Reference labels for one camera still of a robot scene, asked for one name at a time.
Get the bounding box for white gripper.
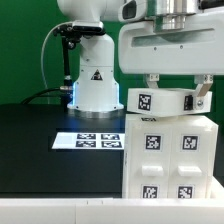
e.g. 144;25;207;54
118;14;224;109

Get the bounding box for small white cabinet block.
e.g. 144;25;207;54
127;88;212;117

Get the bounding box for white cabinet body box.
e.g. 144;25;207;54
122;114;218;199

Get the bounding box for white cabinet door panel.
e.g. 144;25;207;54
168;128;211;199

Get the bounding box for white cabinet top panel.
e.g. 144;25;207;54
129;128;171;199

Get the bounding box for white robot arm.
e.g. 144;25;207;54
57;0;224;117

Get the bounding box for white marker base sheet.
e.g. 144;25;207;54
52;132;125;150

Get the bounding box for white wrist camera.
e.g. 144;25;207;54
109;0;158;24

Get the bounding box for black camera on stand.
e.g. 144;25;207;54
53;21;105;106

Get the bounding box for black power cable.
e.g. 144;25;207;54
21;88;73;106

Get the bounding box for white L-shaped fence wall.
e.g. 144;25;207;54
0;180;224;224

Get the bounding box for grey camera cable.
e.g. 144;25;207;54
40;22;73;90

